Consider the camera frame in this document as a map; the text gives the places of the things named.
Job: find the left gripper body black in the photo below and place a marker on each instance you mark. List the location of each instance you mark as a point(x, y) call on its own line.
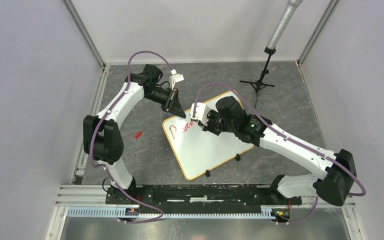
point(166, 107)

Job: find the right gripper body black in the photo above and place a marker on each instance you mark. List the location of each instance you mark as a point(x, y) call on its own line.
point(215, 124)

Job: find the yellow framed whiteboard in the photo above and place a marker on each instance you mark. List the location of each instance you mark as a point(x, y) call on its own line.
point(200, 151)

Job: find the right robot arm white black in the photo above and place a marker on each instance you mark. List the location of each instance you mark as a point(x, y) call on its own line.
point(332, 174)

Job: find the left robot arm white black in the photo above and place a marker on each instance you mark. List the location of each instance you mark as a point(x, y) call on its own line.
point(102, 139)

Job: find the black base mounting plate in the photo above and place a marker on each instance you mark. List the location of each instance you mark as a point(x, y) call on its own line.
point(200, 199)

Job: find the silver microphone on tripod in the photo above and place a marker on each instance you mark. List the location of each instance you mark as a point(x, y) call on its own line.
point(270, 49)

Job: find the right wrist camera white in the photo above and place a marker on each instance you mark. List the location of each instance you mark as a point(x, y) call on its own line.
point(199, 113)

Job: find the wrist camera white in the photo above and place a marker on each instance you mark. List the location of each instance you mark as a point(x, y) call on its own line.
point(199, 113)
point(174, 78)

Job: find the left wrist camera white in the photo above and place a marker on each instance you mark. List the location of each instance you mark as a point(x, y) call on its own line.
point(174, 78)

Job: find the aluminium rail with comb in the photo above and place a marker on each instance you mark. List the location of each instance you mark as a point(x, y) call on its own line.
point(90, 201)

